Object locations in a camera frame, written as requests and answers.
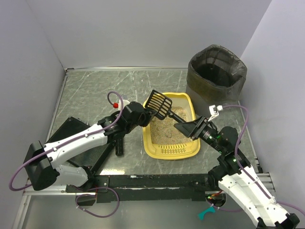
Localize yellow litter box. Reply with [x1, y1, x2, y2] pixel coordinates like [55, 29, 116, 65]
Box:
[142, 92, 201, 160]

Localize black slotted litter scoop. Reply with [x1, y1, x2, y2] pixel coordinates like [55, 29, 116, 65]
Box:
[144, 90, 186, 123]

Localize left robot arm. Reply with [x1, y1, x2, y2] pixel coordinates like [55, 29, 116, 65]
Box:
[24, 102, 156, 191]

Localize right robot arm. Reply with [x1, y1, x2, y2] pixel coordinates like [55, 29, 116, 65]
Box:
[174, 117, 300, 229]

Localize cat litter pellets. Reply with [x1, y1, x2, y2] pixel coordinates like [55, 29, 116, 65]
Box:
[150, 117, 192, 145]

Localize black glitter microphone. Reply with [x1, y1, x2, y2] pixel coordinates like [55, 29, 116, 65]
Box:
[115, 138, 124, 157]

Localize grey trash bin with bag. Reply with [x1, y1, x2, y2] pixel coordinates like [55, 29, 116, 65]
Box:
[186, 44, 247, 114]

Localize black ribbed tray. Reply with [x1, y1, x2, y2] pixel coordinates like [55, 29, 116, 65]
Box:
[44, 118, 115, 174]

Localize teal plastic piece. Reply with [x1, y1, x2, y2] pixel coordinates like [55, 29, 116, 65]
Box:
[198, 206, 215, 220]

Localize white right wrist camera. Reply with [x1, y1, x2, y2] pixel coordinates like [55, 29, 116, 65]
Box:
[209, 105, 223, 118]

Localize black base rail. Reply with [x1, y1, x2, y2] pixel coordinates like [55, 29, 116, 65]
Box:
[66, 174, 220, 203]

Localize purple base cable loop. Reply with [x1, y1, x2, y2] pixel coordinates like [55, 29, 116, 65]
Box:
[75, 187, 120, 218]

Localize aluminium frame rail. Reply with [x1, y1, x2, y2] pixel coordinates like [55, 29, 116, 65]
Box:
[23, 184, 67, 196]

